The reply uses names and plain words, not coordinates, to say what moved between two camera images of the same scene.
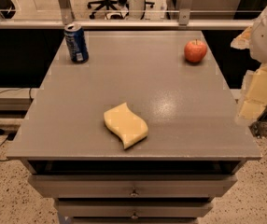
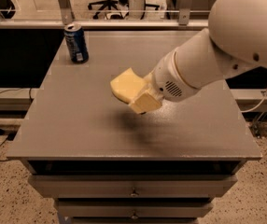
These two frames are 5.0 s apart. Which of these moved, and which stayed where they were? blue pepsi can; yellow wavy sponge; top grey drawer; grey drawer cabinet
Moved: yellow wavy sponge
Stayed: blue pepsi can; top grey drawer; grey drawer cabinet
